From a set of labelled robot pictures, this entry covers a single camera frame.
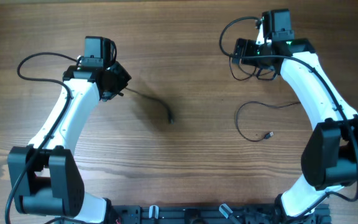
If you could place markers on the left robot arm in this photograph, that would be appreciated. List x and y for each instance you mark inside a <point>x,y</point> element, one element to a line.
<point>44,176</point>

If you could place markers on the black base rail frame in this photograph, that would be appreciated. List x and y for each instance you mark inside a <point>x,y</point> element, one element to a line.
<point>247,214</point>

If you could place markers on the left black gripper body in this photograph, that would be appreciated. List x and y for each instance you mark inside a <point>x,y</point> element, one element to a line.
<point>118,79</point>

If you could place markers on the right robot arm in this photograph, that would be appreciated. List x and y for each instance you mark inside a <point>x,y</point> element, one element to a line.
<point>329,161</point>

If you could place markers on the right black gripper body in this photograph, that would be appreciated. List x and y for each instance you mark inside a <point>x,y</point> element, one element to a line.
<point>243,52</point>

